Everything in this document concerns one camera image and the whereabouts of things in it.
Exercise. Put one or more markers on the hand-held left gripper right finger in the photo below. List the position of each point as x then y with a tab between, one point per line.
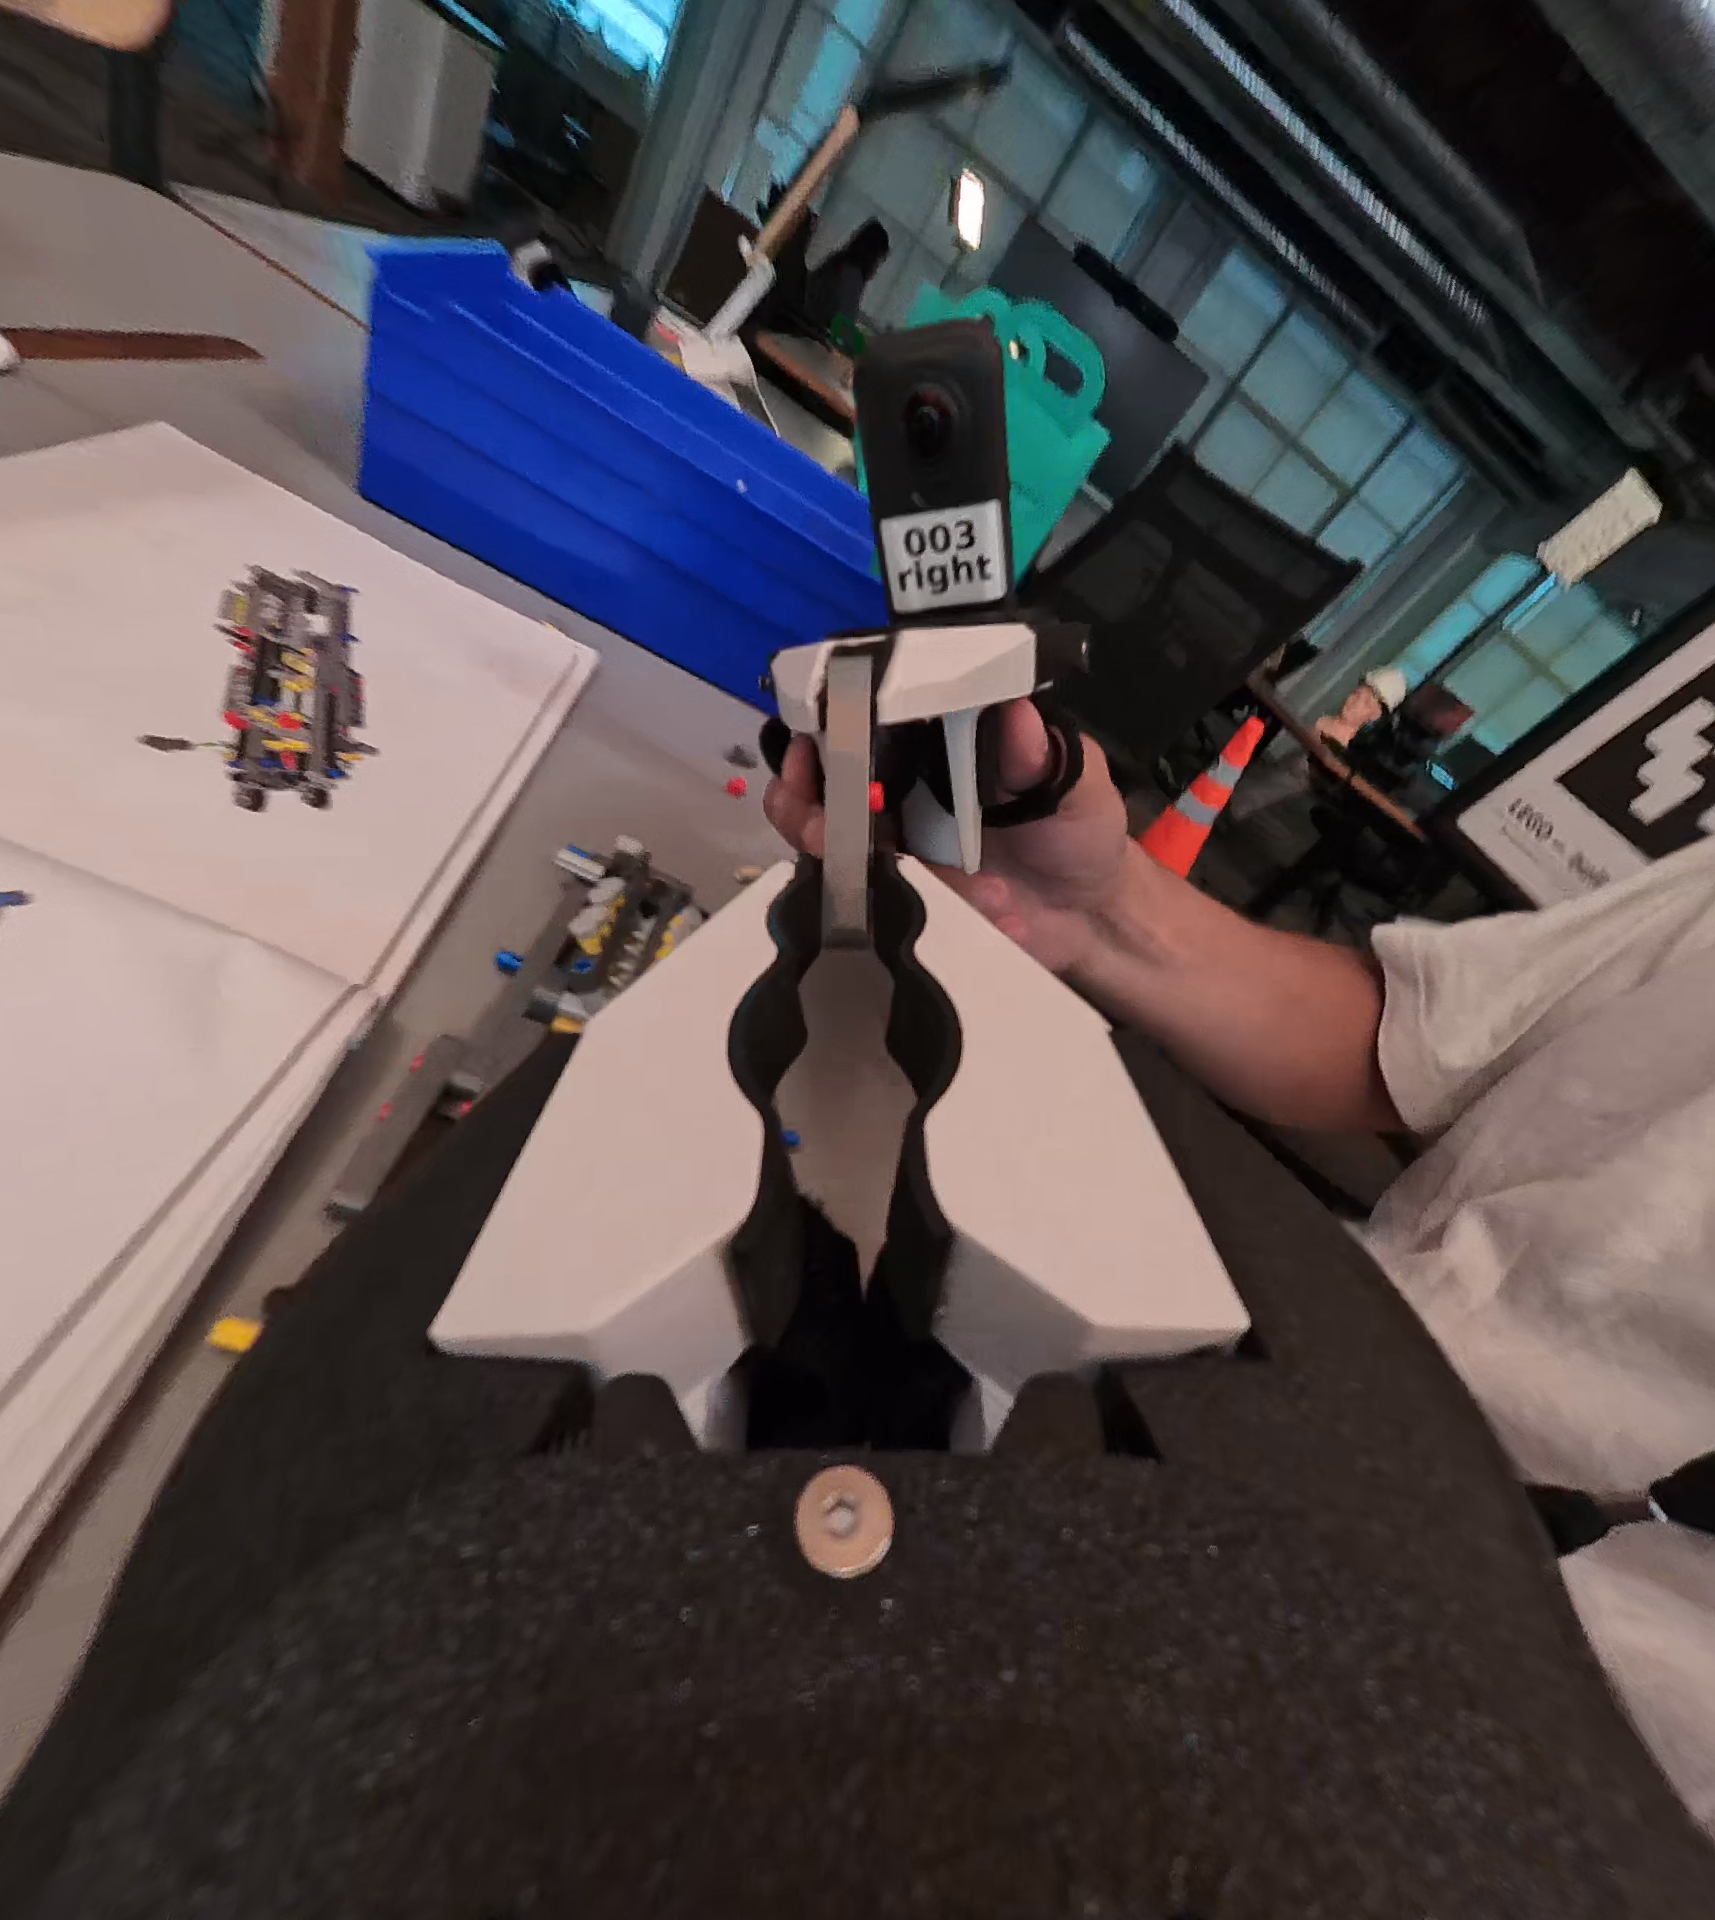
1081	1201

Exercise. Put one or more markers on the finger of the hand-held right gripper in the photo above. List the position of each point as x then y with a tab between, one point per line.
802	691
962	668

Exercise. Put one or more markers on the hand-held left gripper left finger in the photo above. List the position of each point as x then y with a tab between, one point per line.
602	1201

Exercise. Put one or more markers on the short grey lego beam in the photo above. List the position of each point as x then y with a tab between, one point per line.
850	811

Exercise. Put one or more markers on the instruction booklet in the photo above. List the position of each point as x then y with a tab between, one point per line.
122	1051

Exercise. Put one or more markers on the person's right forearm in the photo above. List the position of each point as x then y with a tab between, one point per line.
1247	1005

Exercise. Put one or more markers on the scatter of small lego pins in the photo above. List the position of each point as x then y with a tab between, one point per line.
734	783

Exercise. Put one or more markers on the lego car chassis assembly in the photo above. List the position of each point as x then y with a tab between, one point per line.
618	915

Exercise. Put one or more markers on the person's right hand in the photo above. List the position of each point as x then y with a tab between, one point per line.
1073	870

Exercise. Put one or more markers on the teal tote bag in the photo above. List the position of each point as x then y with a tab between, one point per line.
1051	434

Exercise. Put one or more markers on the black mesh office chair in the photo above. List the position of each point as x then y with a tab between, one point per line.
1187	601

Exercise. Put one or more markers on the orange traffic cone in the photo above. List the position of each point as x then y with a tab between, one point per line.
1199	802

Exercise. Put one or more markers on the blue plastic bin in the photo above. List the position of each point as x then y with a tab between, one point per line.
572	450

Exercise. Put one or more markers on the mannequin with white hard hat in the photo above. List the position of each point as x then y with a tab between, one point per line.
1367	704

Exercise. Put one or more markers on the person's white printed shirt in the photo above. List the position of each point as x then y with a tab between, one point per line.
1621	1124

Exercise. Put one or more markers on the white waste bin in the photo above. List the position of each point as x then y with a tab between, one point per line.
422	91

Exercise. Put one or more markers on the white paper notice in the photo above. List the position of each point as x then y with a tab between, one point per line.
1599	524

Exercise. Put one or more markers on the black framed marker sign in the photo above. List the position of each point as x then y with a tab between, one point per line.
1667	751

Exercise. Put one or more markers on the wooden post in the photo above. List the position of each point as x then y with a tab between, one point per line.
310	91

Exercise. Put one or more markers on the silver ventilation duct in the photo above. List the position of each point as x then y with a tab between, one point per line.
1697	91

